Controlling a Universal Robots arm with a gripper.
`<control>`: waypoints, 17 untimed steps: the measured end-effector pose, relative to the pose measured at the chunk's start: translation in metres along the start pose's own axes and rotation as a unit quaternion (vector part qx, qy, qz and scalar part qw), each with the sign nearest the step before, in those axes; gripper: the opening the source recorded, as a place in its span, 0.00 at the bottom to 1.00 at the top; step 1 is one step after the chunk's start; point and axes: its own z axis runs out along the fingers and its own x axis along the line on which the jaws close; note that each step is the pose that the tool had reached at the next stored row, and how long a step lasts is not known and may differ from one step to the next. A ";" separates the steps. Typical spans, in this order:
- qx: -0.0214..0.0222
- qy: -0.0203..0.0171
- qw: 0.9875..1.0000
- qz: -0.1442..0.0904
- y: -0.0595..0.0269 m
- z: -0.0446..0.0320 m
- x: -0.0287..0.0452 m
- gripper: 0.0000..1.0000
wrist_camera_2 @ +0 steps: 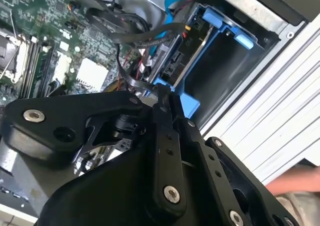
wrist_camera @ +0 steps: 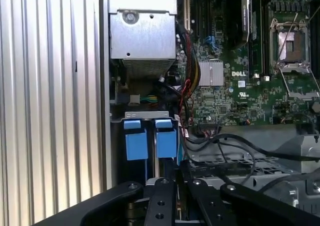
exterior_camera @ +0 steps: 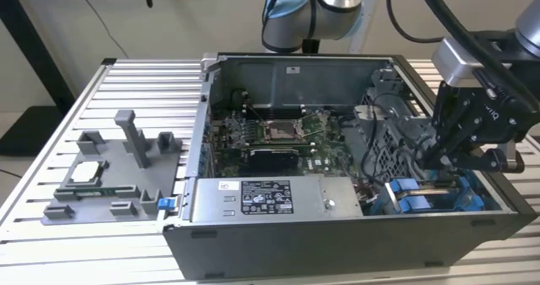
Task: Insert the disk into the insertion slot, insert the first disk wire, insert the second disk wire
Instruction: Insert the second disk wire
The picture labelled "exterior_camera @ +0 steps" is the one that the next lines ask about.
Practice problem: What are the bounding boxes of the green RAM stick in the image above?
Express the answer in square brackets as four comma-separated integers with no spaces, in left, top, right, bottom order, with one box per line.
[75,186,129,197]

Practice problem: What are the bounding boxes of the dark grey PC case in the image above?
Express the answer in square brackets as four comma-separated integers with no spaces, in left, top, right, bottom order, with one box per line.
[162,51,540,281]

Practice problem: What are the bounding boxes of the black disk wire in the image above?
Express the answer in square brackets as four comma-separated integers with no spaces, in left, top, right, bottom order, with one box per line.
[413,135,436,172]

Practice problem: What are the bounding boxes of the green motherboard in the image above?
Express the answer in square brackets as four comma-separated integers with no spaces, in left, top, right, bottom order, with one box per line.
[206,107,360,179]

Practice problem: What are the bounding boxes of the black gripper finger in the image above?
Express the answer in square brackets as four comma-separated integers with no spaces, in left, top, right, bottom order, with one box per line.
[441,142,527,174]
[423,81,473,170]

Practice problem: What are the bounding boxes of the black graphics card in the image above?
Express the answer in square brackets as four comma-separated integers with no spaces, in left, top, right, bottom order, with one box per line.
[242,143,312,176]

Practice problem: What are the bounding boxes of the white upright post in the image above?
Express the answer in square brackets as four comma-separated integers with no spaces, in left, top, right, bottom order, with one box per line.
[348,0,381,54]

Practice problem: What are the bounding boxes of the black flat base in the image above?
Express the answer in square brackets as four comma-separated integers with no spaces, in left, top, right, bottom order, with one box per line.
[0,106,66,157]

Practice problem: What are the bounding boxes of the thin dark wall cable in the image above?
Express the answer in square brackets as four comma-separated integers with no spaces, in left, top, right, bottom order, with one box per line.
[72,0,130,59]

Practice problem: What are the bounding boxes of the black slanted post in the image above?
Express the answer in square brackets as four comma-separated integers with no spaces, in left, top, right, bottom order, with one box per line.
[0,0,75,109]

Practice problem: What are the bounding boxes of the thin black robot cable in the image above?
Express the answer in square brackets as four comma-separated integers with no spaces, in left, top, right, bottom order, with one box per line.
[385,0,447,44]

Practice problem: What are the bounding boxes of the perforated metal drive cage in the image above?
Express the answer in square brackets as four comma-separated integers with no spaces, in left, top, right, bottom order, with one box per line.
[349,87,439,185]

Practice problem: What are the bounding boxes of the CPU socket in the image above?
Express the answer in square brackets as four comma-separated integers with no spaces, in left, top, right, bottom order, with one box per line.
[262,119,306,142]

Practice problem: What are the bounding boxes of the silver CPU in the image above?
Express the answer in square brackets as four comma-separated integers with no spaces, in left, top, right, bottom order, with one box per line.
[70,162,105,183]

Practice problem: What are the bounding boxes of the silver power supply unit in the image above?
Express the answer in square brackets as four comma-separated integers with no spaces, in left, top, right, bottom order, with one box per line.
[189,176,365,221]

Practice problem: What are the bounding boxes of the socket cover metal frame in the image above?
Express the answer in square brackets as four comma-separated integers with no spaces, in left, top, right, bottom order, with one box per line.
[301,113,330,138]

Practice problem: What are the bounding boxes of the grey plastic parts rack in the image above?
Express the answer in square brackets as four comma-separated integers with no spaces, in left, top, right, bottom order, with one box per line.
[40,109,185,226]

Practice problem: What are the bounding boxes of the long black looping wire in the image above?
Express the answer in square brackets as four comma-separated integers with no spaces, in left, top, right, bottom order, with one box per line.
[361,92,413,185]

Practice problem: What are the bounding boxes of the thin locking lever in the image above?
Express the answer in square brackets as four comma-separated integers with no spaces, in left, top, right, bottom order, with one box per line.
[246,104,268,123]

